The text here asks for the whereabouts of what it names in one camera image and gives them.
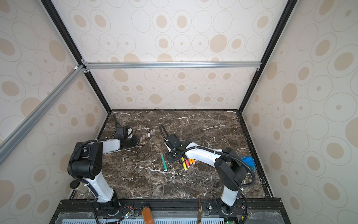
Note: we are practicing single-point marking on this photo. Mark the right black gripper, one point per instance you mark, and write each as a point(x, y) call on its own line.
point(171, 141)

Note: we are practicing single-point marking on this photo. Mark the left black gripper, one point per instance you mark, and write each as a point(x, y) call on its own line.
point(135, 142)

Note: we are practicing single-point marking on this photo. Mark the yellow marker pen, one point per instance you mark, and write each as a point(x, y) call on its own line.
point(184, 163)

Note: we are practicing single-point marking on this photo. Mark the green marker pen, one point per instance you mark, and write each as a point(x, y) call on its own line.
point(164, 162)

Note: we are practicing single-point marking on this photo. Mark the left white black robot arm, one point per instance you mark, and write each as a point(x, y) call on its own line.
point(86, 162)

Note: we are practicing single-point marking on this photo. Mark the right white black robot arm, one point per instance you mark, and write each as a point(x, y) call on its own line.
point(233, 172)

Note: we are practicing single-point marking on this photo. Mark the brown wooden stick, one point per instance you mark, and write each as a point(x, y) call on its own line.
point(199, 216)

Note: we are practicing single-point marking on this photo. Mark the small black knob box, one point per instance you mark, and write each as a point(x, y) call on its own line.
point(78, 186)

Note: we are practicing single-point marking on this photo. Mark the blue round object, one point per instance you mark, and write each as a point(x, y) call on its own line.
point(249, 161)

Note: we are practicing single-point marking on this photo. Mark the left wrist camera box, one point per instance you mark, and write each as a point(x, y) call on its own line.
point(128, 132)

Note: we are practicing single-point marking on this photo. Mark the orange brown tool handle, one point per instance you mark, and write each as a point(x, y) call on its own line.
point(147, 215)

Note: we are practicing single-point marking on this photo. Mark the horizontal aluminium frame bar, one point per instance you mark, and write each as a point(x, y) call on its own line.
point(173, 65)

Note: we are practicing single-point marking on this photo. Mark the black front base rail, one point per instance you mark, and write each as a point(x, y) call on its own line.
point(170, 211)

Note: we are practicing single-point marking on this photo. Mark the left diagonal aluminium frame bar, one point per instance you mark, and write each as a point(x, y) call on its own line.
point(15, 138)

